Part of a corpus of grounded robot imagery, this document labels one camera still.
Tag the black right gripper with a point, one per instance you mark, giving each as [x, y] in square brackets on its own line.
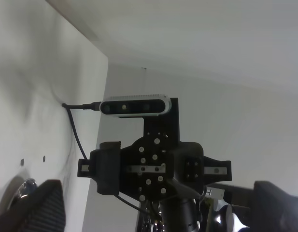
[152, 169]

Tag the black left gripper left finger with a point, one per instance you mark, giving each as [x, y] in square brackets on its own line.
[35, 208]

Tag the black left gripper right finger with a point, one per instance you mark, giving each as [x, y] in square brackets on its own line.
[271, 209]

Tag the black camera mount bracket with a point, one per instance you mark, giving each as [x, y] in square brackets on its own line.
[166, 124]

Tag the silver depth camera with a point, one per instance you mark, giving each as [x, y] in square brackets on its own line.
[136, 105]

